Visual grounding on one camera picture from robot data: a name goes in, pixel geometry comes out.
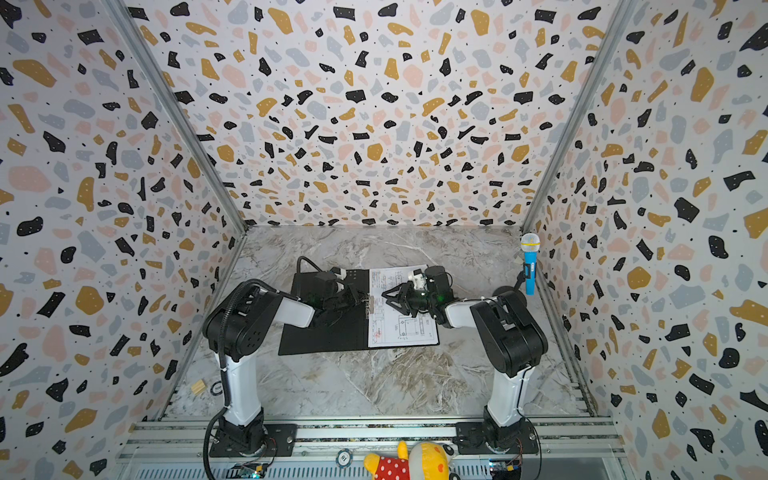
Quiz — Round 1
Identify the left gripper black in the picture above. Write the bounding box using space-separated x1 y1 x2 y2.
322 285 366 317

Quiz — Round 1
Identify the printed paper sheet with diagram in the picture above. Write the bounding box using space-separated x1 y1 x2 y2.
367 265 439 349

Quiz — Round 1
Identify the orange folder black inside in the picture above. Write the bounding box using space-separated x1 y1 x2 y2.
277 268 441 356

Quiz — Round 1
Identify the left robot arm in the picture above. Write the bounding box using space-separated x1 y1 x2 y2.
202 267 371 457

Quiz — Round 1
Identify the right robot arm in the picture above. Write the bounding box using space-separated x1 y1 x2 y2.
382 263 548 452

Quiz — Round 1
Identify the blue toy microphone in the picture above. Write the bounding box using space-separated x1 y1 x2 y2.
520 233 540 296

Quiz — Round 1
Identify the yellow red plush toy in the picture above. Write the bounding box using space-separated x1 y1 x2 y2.
363 441 460 480

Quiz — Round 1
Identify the small wooden block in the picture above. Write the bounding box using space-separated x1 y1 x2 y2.
190 379 207 396

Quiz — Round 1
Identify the circuit board right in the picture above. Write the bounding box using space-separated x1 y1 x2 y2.
489 459 522 480

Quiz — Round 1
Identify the green circuit board left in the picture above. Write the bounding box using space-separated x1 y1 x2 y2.
232 462 269 479

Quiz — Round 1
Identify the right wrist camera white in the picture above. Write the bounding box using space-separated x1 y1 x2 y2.
408 269 426 290

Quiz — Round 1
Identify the round badge on rail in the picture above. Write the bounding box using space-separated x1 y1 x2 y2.
336 449 353 468

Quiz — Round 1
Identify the black corrugated cable hose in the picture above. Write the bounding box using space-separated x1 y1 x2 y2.
202 256 328 480

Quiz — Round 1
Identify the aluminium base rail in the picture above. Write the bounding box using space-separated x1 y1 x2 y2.
115 417 634 479

